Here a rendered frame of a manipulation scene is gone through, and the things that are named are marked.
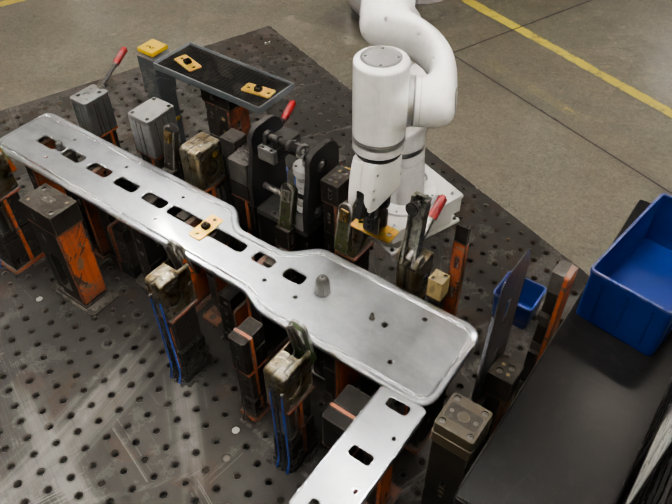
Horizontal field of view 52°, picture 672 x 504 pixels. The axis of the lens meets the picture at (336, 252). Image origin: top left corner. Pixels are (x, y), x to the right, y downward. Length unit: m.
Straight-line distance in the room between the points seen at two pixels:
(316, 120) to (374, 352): 1.27
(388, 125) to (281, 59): 1.82
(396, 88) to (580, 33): 3.77
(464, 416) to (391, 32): 0.65
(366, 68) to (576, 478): 0.74
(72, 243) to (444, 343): 0.94
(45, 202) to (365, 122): 0.95
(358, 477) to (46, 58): 3.77
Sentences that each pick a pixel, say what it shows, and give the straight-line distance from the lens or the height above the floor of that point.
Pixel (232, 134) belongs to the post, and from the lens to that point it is 1.73.
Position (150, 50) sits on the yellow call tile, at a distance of 2.00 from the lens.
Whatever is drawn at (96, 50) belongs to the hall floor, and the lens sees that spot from 4.59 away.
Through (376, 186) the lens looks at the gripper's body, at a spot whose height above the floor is 1.39.
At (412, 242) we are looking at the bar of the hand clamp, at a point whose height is 1.10.
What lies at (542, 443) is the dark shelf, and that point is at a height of 1.03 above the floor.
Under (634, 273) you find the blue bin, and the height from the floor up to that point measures 1.03.
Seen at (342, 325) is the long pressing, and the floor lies 1.00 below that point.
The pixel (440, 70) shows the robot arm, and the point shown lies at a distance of 1.05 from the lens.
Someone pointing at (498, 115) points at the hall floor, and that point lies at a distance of 3.82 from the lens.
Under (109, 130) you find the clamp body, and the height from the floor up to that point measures 0.94.
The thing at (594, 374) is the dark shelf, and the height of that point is 1.03.
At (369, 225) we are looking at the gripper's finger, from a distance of 1.19.
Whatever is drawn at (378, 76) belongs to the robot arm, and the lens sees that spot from 0.99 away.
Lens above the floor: 2.09
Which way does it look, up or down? 45 degrees down
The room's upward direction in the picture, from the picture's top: 1 degrees counter-clockwise
